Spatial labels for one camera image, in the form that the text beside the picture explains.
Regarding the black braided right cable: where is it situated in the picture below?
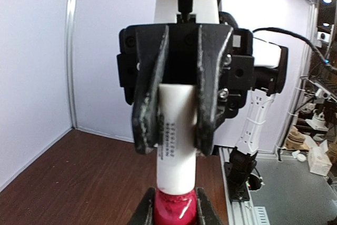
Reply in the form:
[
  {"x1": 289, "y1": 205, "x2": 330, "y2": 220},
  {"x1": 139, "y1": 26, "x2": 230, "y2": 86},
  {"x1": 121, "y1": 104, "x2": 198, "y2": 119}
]
[{"x1": 218, "y1": 11, "x2": 337, "y2": 72}]

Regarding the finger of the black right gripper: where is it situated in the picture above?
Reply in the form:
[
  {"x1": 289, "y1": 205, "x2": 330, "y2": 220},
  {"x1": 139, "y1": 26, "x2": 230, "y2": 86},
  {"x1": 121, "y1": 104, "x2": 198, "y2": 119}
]
[{"x1": 131, "y1": 24, "x2": 169, "y2": 154}]

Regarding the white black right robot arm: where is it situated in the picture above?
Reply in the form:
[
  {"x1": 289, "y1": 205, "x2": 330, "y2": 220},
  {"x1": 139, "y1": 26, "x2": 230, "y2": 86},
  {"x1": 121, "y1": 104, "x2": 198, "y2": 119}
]
[{"x1": 117, "y1": 0, "x2": 288, "y2": 199}]

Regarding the left aluminium corner post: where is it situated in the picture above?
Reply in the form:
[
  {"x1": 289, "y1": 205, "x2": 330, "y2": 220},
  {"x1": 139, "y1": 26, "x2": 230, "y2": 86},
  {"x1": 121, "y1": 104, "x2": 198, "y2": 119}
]
[{"x1": 65, "y1": 0, "x2": 78, "y2": 129}]

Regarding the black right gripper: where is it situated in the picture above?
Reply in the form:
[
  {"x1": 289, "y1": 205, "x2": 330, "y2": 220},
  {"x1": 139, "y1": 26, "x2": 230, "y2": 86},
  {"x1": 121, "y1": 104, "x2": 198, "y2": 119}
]
[{"x1": 117, "y1": 24, "x2": 254, "y2": 156}]

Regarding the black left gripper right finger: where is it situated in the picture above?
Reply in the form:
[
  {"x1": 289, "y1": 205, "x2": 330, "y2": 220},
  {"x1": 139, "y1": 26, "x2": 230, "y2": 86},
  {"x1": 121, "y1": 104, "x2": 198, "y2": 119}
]
[{"x1": 195, "y1": 187, "x2": 223, "y2": 225}]

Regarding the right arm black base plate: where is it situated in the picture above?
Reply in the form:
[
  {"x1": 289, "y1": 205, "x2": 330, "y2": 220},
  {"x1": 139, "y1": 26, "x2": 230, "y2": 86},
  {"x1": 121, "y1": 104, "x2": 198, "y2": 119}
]
[{"x1": 224, "y1": 162, "x2": 253, "y2": 202}]

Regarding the aluminium front frame rail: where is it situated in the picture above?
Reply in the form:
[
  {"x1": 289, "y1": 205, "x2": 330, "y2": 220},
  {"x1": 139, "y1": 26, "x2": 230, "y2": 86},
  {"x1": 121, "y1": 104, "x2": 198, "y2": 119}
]
[{"x1": 218, "y1": 147, "x2": 337, "y2": 225}]

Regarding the white nail polish cap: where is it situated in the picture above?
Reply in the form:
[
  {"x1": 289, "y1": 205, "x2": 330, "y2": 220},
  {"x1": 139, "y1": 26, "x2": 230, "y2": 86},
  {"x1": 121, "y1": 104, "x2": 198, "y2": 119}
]
[{"x1": 156, "y1": 84, "x2": 196, "y2": 195}]

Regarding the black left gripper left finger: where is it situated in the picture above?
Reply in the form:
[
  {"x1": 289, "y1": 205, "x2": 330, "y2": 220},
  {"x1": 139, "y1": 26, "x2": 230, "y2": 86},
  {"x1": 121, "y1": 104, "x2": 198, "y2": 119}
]
[{"x1": 127, "y1": 188, "x2": 155, "y2": 225}]

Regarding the right round circuit board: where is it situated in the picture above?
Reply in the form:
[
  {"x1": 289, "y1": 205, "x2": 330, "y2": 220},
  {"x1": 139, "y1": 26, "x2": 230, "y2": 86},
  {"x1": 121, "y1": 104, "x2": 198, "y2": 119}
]
[{"x1": 248, "y1": 173, "x2": 265, "y2": 191}]

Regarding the red nail polish bottle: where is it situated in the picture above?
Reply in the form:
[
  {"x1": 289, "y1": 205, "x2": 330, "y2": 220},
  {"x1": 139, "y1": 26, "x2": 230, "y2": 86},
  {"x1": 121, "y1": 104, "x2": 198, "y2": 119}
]
[{"x1": 153, "y1": 189, "x2": 197, "y2": 225}]

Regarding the white tissue box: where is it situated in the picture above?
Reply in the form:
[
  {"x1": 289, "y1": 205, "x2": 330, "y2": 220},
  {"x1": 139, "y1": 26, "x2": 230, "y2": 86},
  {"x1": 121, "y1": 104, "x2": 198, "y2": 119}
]
[{"x1": 308, "y1": 140, "x2": 332, "y2": 177}]

